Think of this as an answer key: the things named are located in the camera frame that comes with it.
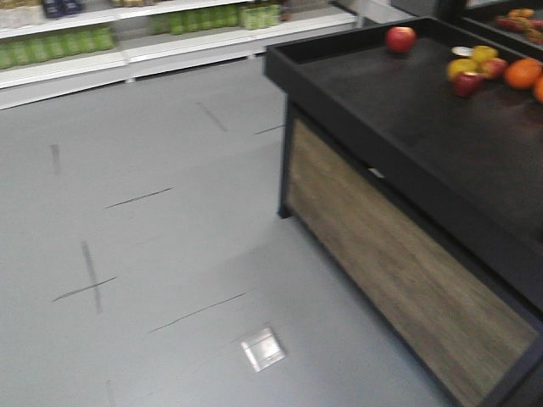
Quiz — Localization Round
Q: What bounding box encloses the metal floor plate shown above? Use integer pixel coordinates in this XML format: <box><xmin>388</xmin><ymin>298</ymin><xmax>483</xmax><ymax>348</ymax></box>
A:
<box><xmin>241</xmin><ymin>327</ymin><xmax>287</xmax><ymax>372</ymax></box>

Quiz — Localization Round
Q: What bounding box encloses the yellow apple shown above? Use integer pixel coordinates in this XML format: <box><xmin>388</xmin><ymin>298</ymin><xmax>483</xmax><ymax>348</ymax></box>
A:
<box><xmin>446</xmin><ymin>58</ymin><xmax>478</xmax><ymax>81</ymax></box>

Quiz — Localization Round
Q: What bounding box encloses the white store shelf unit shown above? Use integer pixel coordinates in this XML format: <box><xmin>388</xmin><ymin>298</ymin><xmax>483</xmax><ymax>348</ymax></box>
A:
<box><xmin>1</xmin><ymin>1</ymin><xmax>359</xmax><ymax>109</ymax></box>

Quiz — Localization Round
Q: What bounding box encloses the black wooden produce stand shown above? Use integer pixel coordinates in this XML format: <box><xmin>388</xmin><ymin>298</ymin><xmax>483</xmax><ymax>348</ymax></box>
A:
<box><xmin>265</xmin><ymin>17</ymin><xmax>542</xmax><ymax>406</ymax></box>

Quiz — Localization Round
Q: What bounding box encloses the red apple back left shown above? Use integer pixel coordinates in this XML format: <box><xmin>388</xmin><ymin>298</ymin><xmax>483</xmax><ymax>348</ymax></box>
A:
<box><xmin>385</xmin><ymin>26</ymin><xmax>417</xmax><ymax>53</ymax></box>

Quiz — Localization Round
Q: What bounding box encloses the orange near centre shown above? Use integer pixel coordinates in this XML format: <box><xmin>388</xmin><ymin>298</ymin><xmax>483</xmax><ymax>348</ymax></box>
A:
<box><xmin>503</xmin><ymin>58</ymin><xmax>542</xmax><ymax>90</ymax></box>

